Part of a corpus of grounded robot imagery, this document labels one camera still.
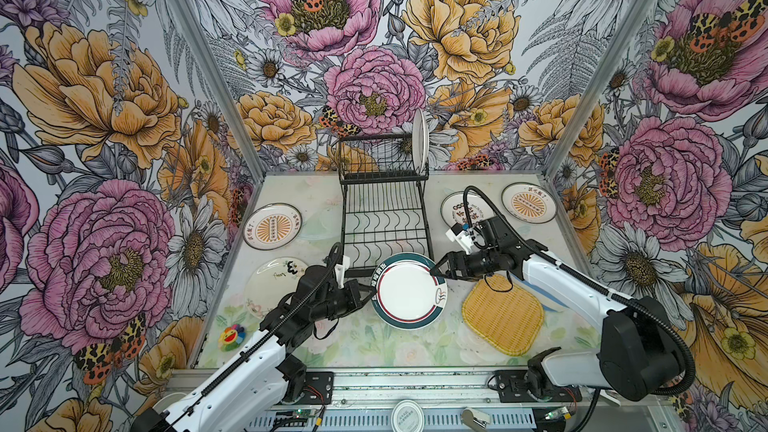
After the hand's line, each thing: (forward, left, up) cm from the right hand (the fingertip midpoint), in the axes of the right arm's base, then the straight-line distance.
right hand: (443, 282), depth 79 cm
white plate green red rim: (-3, +9, -1) cm, 10 cm away
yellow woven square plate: (-3, -19, -13) cm, 23 cm away
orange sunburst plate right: (+36, -38, -12) cm, 54 cm away
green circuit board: (-26, +36, -13) cm, 46 cm away
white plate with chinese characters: (+46, +3, +9) cm, 47 cm away
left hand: (-4, +18, -1) cm, 18 cm away
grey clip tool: (-28, -5, -11) cm, 31 cm away
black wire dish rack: (+37, +15, -10) cm, 42 cm away
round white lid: (-28, +11, -6) cm, 30 cm away
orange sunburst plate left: (+28, +54, -11) cm, 62 cm away
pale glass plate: (+7, +50, -11) cm, 52 cm away
